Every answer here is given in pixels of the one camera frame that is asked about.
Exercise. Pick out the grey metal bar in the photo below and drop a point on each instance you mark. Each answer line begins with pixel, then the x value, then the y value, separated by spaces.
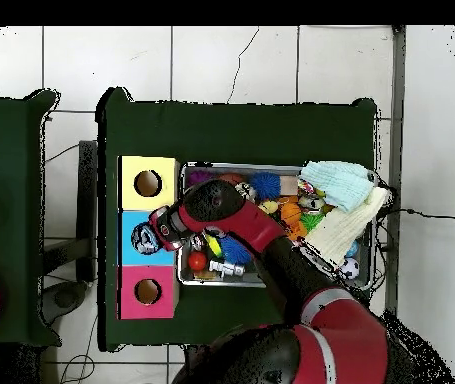
pixel 397 120

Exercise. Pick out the wooden box with three holes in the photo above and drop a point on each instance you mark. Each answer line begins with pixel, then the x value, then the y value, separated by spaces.
pixel 163 192

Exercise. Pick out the mint green cloth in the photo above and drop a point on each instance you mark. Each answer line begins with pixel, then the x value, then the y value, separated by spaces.
pixel 339 184

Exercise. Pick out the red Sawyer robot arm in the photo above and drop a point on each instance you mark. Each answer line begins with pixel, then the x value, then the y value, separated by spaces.
pixel 331 344

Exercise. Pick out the small soccer ball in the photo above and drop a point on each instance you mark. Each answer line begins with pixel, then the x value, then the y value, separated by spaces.
pixel 350 268

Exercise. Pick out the green rubber koosh ball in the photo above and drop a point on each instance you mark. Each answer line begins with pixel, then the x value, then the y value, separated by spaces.
pixel 311 222

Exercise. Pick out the black stand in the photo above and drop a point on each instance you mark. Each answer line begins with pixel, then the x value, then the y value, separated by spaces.
pixel 87 192

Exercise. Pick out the blue rubber koosh ball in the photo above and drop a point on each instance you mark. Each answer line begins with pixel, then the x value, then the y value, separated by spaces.
pixel 235 252
pixel 266 186

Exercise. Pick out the dark grey rounded base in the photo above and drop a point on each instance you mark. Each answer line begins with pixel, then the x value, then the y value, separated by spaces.
pixel 65 298

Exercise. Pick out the cream knitted cloth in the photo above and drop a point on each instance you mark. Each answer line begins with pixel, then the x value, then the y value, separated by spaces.
pixel 343 232

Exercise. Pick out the orange toy basketball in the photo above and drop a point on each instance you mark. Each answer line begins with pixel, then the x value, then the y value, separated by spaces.
pixel 291 212

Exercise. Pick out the red ball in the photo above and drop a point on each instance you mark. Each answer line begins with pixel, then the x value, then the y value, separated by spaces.
pixel 197 261

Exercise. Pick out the dark green table cloth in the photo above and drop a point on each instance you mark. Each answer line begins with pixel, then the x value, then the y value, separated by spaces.
pixel 231 132
pixel 7 140

